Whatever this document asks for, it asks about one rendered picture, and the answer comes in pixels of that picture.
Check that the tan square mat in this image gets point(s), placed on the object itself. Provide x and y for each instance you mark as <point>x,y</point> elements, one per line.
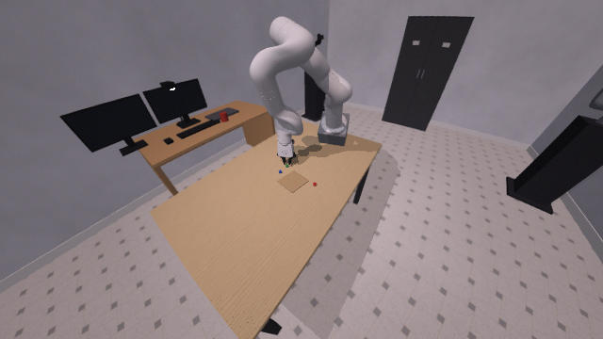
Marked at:
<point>293,181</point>

